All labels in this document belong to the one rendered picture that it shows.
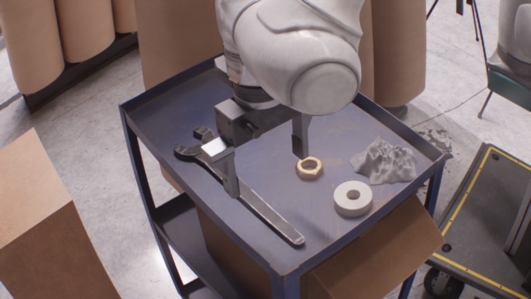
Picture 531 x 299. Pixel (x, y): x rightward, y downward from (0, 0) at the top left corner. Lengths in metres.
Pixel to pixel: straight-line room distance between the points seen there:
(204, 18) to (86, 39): 1.73
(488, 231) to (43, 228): 1.41
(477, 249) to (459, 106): 1.32
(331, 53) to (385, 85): 1.78
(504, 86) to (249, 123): 0.64
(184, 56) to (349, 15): 1.01
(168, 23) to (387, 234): 0.85
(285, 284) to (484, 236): 1.01
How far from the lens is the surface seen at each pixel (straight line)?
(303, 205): 1.02
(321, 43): 0.55
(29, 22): 2.92
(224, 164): 0.85
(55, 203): 1.09
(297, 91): 0.55
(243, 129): 0.80
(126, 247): 2.19
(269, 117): 0.83
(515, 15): 1.12
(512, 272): 1.70
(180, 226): 1.52
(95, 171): 2.59
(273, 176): 1.08
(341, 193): 1.01
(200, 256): 1.44
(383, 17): 2.15
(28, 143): 1.31
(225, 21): 0.70
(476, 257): 1.69
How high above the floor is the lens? 1.61
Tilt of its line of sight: 41 degrees down
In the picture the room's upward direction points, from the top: 5 degrees counter-clockwise
